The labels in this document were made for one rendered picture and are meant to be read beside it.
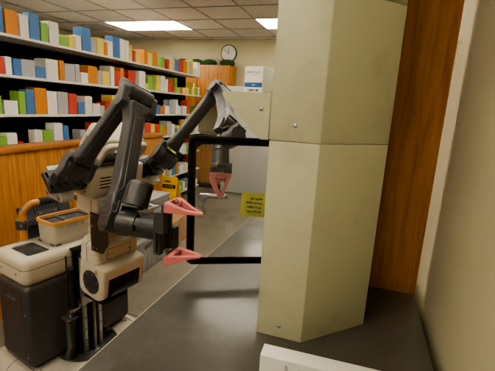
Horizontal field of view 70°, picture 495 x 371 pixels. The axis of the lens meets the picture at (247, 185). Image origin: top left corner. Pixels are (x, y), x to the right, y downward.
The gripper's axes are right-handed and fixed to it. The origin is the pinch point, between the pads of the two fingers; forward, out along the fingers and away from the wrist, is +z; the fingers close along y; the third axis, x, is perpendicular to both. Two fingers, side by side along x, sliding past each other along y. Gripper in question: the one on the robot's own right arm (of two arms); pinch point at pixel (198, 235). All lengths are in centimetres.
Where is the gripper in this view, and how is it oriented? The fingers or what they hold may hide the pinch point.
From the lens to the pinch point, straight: 78.6
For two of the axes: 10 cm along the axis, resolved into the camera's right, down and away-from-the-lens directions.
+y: 0.5, -9.8, -2.1
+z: 9.5, 1.2, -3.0
